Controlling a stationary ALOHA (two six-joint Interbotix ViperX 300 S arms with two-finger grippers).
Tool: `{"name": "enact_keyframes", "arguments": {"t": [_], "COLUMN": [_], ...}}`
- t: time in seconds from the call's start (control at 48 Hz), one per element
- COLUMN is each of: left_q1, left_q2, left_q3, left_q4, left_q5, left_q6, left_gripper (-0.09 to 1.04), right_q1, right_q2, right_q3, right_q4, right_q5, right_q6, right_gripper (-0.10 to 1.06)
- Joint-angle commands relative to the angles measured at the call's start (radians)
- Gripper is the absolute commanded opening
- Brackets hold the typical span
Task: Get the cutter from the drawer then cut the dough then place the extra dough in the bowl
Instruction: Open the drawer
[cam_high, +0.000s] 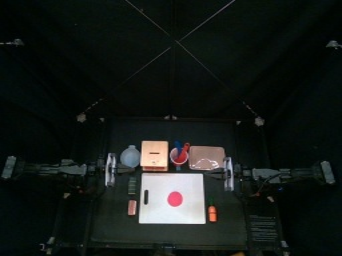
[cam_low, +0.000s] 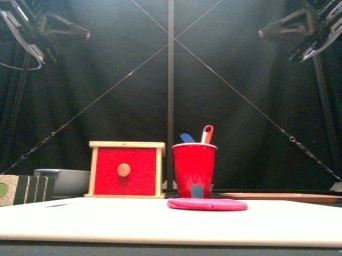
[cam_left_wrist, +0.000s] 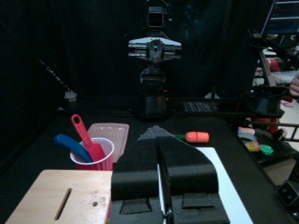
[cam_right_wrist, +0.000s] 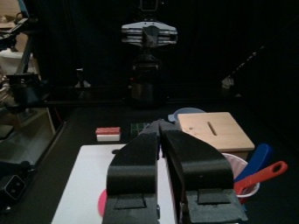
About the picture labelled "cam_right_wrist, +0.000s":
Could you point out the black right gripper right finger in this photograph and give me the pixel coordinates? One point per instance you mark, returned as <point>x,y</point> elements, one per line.
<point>201,175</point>

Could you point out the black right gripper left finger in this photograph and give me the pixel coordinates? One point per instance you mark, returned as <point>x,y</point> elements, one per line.
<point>132,175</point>

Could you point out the light blue bowl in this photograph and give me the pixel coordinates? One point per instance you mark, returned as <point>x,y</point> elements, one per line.
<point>187,111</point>

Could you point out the pale pink utensil cup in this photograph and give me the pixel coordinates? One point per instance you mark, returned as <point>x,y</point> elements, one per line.
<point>233,163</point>

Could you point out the black clamp device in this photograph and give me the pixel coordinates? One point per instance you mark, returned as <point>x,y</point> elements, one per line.
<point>25,90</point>

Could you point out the blue plastic utensil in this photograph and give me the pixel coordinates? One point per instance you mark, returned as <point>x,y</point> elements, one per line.
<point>259,157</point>

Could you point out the red plastic utensil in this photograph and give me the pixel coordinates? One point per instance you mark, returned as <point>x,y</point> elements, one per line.
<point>264,173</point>

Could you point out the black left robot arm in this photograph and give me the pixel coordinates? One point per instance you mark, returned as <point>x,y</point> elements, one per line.
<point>149,32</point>

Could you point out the aluminium frame post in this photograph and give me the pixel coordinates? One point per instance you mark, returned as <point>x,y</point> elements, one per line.
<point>25,52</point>

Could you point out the dark green block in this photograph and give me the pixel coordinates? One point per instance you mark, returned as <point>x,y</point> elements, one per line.
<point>137,129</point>

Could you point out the pink dough disc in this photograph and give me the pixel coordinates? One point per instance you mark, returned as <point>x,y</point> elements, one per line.
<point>103,204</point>

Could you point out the white cutting board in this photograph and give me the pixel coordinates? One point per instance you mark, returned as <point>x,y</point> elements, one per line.
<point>85,180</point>

